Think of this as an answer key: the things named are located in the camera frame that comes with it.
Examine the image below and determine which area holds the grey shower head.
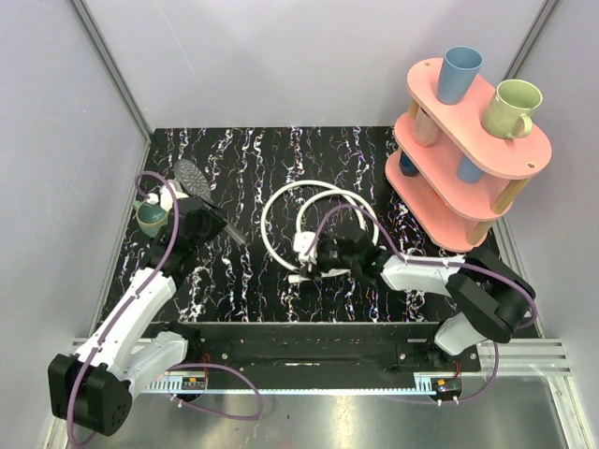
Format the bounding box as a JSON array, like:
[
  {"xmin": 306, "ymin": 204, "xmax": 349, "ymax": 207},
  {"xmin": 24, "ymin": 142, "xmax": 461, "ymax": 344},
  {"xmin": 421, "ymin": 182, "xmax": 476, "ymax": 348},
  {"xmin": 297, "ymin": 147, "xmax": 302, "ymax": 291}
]
[{"xmin": 173, "ymin": 159, "xmax": 248, "ymax": 246}]

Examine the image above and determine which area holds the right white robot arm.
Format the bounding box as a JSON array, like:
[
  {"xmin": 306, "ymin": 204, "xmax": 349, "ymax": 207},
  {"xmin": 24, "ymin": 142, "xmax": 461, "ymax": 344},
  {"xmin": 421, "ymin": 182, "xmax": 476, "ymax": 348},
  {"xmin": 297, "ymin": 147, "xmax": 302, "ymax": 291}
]
[{"xmin": 293, "ymin": 232, "xmax": 535, "ymax": 371}]

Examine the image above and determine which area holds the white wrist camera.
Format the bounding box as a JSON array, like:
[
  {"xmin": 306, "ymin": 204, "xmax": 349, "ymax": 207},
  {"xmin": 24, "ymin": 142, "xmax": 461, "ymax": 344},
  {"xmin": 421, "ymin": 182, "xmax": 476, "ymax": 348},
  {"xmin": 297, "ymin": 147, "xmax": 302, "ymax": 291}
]
[
  {"xmin": 145, "ymin": 181, "xmax": 188, "ymax": 212},
  {"xmin": 293, "ymin": 231, "xmax": 316, "ymax": 267}
]

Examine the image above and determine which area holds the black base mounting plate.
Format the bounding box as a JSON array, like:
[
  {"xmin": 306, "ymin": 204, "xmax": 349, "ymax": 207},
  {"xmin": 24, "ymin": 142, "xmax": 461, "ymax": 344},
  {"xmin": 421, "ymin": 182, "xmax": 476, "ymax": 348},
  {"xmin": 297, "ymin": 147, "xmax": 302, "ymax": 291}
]
[{"xmin": 195, "ymin": 336, "xmax": 481, "ymax": 393}]

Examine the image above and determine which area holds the dark blue cup bottom shelf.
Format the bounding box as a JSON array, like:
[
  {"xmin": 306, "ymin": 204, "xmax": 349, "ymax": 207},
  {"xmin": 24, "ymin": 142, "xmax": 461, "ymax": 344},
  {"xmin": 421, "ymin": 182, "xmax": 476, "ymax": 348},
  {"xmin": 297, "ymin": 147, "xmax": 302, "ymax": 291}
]
[{"xmin": 399, "ymin": 152, "xmax": 419, "ymax": 177}]

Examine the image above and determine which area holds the aluminium rail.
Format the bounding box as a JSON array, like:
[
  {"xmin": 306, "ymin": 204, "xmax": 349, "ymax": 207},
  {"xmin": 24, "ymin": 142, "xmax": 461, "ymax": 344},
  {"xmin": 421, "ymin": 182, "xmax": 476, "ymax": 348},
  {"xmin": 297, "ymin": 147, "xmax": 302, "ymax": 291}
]
[{"xmin": 476, "ymin": 339, "xmax": 575, "ymax": 378}]

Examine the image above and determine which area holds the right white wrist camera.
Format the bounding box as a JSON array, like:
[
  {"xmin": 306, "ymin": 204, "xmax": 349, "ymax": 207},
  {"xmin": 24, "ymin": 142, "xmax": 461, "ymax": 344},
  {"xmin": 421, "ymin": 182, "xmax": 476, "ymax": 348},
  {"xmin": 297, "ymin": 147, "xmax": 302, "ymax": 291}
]
[{"xmin": 293, "ymin": 231, "xmax": 316, "ymax": 267}]

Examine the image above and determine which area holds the light blue cup middle shelf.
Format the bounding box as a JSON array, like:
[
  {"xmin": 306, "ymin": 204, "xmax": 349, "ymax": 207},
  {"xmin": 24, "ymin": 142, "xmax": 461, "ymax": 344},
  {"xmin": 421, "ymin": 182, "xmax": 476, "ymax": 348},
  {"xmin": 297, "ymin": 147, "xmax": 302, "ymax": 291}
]
[{"xmin": 457, "ymin": 154, "xmax": 485, "ymax": 184}]

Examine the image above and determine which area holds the pink cup middle shelf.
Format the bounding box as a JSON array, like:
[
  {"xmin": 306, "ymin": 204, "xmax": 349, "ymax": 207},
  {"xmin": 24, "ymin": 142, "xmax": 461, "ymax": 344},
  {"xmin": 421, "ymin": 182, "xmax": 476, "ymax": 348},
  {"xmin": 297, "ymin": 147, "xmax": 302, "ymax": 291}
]
[{"xmin": 412, "ymin": 108, "xmax": 442, "ymax": 147}]

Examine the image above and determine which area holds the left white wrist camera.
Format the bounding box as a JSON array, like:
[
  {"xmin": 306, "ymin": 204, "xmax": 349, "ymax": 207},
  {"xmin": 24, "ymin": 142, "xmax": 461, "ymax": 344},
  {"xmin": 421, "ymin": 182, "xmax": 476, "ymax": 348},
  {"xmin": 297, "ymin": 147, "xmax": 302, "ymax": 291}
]
[{"xmin": 145, "ymin": 181, "xmax": 188, "ymax": 212}]

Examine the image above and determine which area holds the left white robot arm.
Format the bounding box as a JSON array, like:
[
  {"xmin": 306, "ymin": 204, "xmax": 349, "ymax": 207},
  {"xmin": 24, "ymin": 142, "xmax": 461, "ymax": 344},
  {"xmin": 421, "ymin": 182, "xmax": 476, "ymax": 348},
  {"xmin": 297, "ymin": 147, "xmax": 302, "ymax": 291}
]
[{"xmin": 48, "ymin": 196, "xmax": 226, "ymax": 436}]

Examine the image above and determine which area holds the teal ceramic cup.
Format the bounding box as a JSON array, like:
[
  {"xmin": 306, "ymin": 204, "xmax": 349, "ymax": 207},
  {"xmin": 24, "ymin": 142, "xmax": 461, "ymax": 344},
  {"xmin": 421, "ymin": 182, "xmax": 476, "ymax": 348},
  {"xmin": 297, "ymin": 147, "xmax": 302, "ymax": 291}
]
[{"xmin": 133, "ymin": 200, "xmax": 168, "ymax": 239}]

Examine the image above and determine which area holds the blue tumbler on top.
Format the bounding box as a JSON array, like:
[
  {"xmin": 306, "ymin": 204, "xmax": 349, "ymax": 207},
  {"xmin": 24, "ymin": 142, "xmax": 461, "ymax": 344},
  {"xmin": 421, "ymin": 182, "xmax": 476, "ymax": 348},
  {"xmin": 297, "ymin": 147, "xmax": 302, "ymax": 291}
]
[{"xmin": 436, "ymin": 46, "xmax": 483, "ymax": 105}]

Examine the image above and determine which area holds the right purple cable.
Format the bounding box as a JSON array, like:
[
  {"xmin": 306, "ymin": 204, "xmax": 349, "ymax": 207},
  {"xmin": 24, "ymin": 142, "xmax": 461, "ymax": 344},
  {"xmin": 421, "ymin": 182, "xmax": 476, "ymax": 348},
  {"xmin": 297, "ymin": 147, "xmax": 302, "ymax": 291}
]
[{"xmin": 315, "ymin": 205, "xmax": 537, "ymax": 406}]

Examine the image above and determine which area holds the white shower hose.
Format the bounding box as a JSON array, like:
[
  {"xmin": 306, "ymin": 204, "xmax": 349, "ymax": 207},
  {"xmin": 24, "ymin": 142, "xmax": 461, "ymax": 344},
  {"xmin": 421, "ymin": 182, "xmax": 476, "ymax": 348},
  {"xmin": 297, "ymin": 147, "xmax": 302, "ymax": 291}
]
[{"xmin": 260, "ymin": 180, "xmax": 381, "ymax": 284}]

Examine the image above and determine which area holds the pink three-tier shelf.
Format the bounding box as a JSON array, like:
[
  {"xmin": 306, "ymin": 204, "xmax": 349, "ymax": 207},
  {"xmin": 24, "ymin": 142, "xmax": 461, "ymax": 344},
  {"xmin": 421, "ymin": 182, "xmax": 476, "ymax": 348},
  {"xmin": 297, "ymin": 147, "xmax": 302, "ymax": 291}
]
[{"xmin": 385, "ymin": 58, "xmax": 552, "ymax": 253}]

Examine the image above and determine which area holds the green mug on shelf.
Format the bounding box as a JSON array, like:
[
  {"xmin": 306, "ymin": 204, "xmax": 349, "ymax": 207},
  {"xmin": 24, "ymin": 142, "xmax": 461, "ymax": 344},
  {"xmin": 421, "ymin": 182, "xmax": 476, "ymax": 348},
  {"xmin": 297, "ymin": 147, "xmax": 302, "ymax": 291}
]
[{"xmin": 481, "ymin": 79, "xmax": 543, "ymax": 139}]

